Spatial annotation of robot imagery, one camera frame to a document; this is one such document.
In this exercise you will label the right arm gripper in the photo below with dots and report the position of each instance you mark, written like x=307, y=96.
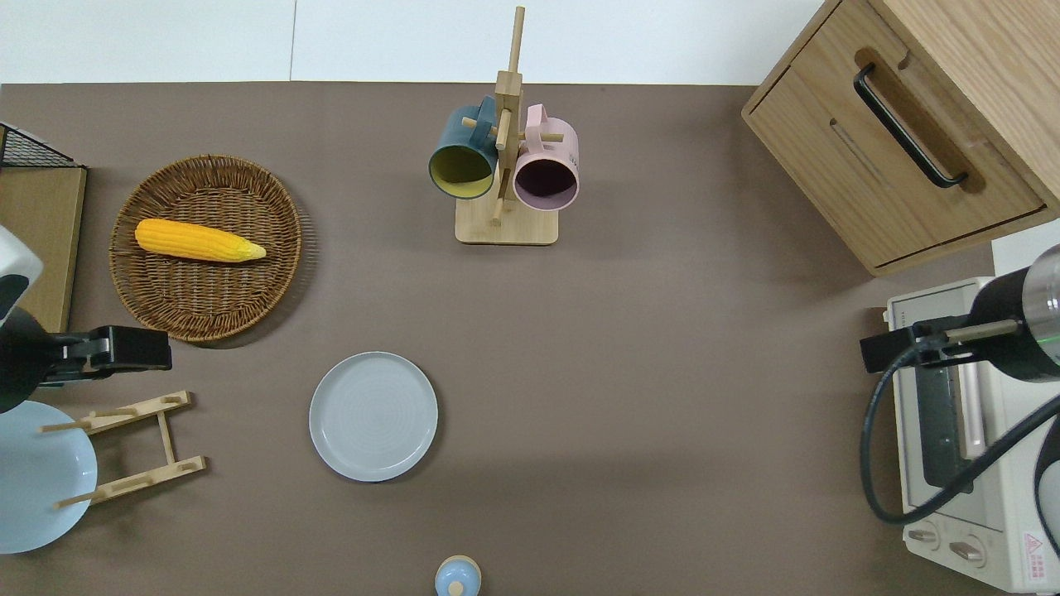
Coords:
x=890, y=349

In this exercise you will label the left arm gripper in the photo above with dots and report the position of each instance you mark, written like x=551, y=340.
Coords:
x=137, y=348

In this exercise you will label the gray plate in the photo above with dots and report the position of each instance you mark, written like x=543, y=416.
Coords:
x=373, y=416

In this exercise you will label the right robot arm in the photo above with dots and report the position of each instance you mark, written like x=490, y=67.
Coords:
x=1014, y=331

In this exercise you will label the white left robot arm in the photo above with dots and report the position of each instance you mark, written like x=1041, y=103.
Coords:
x=15, y=356

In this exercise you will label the light blue plate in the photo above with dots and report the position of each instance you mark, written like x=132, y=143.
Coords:
x=37, y=488

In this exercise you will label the round wicker basket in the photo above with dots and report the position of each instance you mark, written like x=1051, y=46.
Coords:
x=207, y=302

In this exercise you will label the wooden dish rack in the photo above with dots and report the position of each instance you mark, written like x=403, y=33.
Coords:
x=167, y=434

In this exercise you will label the yellow corn cob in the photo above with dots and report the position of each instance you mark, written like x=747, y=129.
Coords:
x=190, y=240

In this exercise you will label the grid pattern box wooden top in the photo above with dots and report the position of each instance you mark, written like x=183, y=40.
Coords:
x=33, y=215

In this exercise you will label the white toaster oven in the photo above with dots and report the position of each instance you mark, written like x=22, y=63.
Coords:
x=994, y=517

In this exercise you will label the wooden drawer cabinet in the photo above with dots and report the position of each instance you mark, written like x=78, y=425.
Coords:
x=795, y=112

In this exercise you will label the teal mug yellow inside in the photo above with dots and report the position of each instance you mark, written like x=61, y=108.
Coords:
x=455, y=134

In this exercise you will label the pink mug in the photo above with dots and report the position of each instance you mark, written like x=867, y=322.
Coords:
x=563, y=147

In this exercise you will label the wooden mug tree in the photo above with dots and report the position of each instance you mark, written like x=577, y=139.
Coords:
x=507, y=228

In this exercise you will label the blue call bell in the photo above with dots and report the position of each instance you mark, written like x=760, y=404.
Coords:
x=458, y=577

